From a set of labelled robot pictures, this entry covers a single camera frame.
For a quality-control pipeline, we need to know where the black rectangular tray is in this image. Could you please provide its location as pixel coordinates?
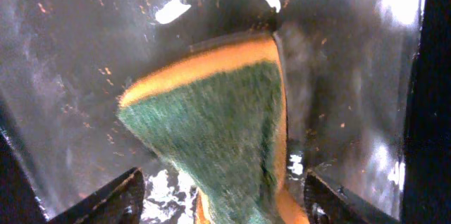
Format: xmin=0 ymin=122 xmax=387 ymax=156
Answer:
xmin=1 ymin=0 xmax=450 ymax=223

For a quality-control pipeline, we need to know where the green yellow sponge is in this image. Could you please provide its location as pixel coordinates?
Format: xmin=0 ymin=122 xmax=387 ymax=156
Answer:
xmin=117 ymin=35 xmax=308 ymax=223

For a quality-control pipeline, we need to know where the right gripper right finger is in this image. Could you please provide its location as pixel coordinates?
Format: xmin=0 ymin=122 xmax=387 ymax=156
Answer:
xmin=304 ymin=169 xmax=400 ymax=224

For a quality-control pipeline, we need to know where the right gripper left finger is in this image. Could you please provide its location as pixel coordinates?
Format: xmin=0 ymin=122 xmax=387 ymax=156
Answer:
xmin=49 ymin=168 xmax=145 ymax=224

